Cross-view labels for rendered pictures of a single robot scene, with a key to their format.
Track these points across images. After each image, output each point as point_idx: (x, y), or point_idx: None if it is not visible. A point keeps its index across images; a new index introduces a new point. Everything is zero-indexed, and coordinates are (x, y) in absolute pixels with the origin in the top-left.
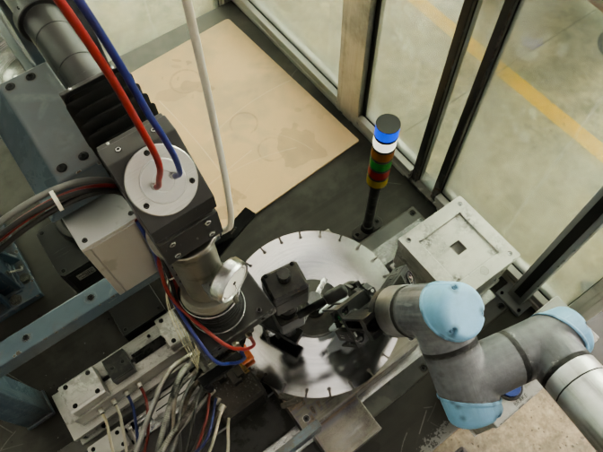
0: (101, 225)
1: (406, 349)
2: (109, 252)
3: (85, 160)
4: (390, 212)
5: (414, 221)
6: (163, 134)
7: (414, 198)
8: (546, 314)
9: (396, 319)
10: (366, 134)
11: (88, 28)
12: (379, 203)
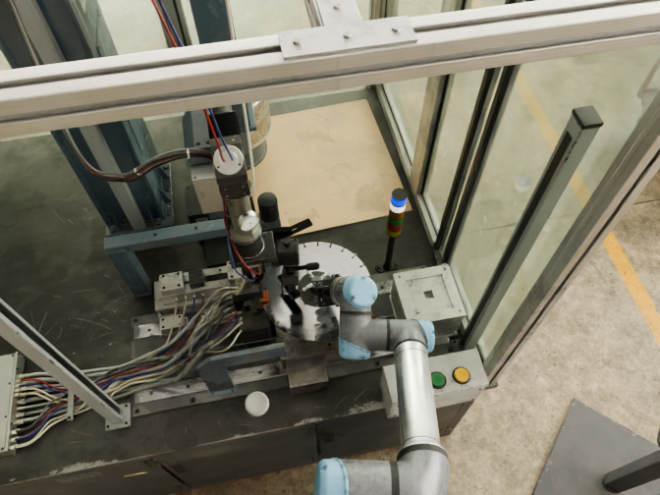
0: (204, 174)
1: None
2: (203, 188)
3: (207, 144)
4: (409, 263)
5: None
6: (222, 138)
7: (429, 260)
8: (415, 319)
9: (335, 290)
10: (418, 207)
11: None
12: (404, 254)
